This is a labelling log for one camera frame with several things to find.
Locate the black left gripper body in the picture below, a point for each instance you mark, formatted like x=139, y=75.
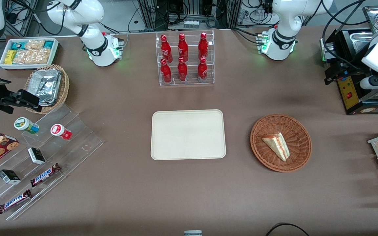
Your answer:
x=347, y=68

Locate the triangle sandwich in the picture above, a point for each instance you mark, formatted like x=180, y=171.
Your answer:
x=278, y=146

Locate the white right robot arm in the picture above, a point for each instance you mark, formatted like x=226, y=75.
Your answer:
x=89, y=14

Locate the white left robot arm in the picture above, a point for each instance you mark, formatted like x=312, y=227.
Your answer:
x=282, y=19

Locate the tan wicker basket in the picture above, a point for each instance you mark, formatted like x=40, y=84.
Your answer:
x=65, y=85

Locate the round brown wicker basket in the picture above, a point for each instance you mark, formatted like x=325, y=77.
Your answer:
x=297, y=131

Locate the cream plastic tray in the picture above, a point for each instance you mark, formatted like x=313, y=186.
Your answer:
x=176, y=137

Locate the green lid cup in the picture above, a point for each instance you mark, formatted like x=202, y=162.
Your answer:
x=25, y=124

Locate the silver foil container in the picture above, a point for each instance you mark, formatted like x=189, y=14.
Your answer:
x=46, y=86

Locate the black sealing machine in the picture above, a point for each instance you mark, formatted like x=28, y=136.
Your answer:
x=349, y=98

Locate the white snack bin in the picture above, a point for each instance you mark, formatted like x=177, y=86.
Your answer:
x=5, y=65

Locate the red lid cup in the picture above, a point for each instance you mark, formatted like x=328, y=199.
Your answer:
x=59, y=131

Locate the yellow snack packet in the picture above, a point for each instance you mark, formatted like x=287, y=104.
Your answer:
x=10, y=57

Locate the large clear cracker bag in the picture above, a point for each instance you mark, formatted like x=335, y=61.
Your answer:
x=33, y=56

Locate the small black box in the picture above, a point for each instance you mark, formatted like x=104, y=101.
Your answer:
x=9, y=177
x=36, y=156

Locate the teal snack packet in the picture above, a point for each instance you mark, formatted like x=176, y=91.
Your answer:
x=19, y=45

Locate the small clear cracker bag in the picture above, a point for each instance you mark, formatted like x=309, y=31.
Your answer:
x=35, y=44

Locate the clear acrylic stepped stand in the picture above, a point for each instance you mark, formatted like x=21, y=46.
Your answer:
x=77, y=144

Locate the snickers bar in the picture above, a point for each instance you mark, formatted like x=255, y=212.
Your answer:
x=44, y=175
x=14, y=201

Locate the red cola bottle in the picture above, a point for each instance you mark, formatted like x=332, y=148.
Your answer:
x=203, y=46
x=202, y=70
x=166, y=72
x=166, y=49
x=182, y=70
x=182, y=47

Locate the clear acrylic bottle rack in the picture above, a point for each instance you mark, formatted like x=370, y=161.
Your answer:
x=185, y=82

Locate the grey power strip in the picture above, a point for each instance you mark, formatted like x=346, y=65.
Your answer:
x=191, y=24

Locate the small grey device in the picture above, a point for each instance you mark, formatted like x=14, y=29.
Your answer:
x=193, y=233

